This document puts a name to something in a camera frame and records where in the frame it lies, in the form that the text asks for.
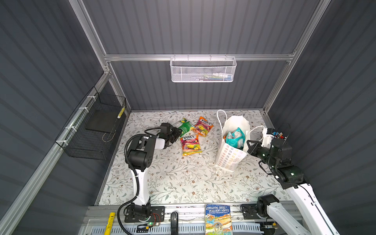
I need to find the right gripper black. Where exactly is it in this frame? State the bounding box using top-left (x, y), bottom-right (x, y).
top-left (247, 138), bottom-right (276, 169)

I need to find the dark green snack packet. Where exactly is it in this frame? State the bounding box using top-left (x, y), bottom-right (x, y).
top-left (176, 117), bottom-right (194, 137)

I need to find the orange Fox's packet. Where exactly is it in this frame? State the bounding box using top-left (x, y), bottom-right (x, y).
top-left (193, 117), bottom-right (213, 137)
top-left (180, 134), bottom-right (202, 156)

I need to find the teal snack packet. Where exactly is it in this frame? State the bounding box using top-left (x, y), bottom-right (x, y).
top-left (224, 128), bottom-right (245, 149)

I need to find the white paper gift bag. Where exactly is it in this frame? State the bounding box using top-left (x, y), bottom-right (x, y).
top-left (214, 115), bottom-right (264, 172)

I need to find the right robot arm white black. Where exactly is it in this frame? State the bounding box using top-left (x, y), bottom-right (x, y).
top-left (244, 128), bottom-right (339, 235)

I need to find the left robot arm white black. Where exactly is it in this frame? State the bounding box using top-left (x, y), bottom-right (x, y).
top-left (124, 123), bottom-right (183, 217)

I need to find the yellow marker in basket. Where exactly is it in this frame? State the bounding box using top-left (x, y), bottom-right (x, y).
top-left (117, 107), bottom-right (125, 119)

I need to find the colourful book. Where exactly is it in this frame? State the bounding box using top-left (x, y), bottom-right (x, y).
top-left (205, 204), bottom-right (233, 235)

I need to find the black corrugated cable hose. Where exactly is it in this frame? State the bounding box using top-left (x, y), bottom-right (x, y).
top-left (117, 127), bottom-right (162, 235)

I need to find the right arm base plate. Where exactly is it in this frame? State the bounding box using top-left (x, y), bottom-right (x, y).
top-left (240, 201), bottom-right (283, 220)

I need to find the white wire mesh basket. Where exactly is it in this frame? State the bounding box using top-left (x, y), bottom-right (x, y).
top-left (169, 56), bottom-right (237, 83)

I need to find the black wire basket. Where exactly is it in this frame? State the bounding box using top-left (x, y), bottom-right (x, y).
top-left (55, 88), bottom-right (127, 160)

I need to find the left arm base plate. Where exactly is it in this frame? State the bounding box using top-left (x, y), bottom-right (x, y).
top-left (123, 204), bottom-right (165, 223)

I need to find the black handle tool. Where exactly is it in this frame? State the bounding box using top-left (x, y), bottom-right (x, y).
top-left (170, 211), bottom-right (179, 235)

